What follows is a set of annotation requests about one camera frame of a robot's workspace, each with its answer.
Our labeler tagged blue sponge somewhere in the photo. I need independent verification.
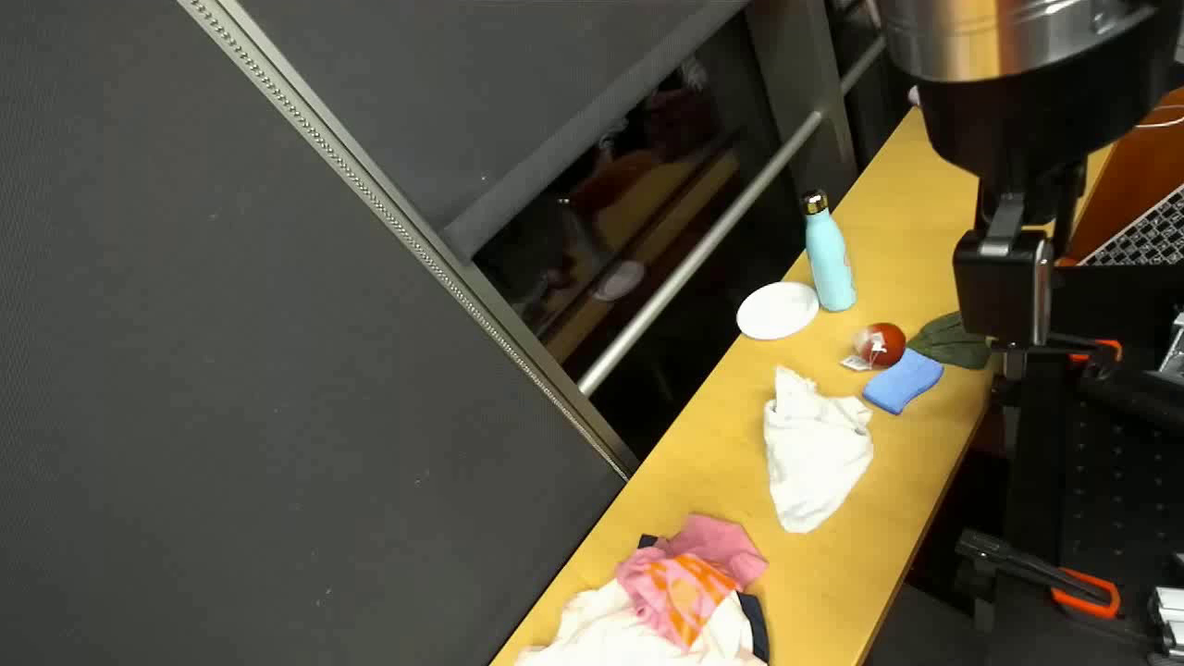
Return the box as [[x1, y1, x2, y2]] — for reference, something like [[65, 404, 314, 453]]
[[864, 346, 943, 414]]

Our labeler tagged dark green cloth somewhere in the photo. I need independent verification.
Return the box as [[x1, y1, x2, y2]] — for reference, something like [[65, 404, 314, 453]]
[[911, 313, 992, 370]]

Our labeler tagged black orange clamp lower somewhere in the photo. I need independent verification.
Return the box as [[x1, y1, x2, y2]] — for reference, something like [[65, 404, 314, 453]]
[[955, 530, 1122, 621]]

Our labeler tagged light blue water bottle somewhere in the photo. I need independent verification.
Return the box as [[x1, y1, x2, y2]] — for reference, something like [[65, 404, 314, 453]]
[[807, 191, 855, 312]]

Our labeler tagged cream white shirt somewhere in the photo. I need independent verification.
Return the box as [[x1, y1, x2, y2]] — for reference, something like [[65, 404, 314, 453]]
[[516, 580, 766, 666]]

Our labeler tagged black orange clamp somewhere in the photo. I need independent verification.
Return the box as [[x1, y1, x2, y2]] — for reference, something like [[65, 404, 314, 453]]
[[1001, 334, 1125, 370], [955, 530, 1122, 621]]

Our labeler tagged red ball toy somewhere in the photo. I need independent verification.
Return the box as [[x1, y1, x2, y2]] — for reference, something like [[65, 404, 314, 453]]
[[844, 321, 907, 370]]

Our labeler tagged black orange clamp upper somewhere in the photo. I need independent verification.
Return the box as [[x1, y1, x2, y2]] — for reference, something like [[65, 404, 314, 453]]
[[1001, 334, 1125, 370]]

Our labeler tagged pink orange shirt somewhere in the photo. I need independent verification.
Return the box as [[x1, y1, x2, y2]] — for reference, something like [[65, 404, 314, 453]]
[[613, 514, 766, 648]]

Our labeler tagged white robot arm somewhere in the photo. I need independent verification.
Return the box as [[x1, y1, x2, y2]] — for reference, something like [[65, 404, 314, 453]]
[[877, 0, 1182, 346]]

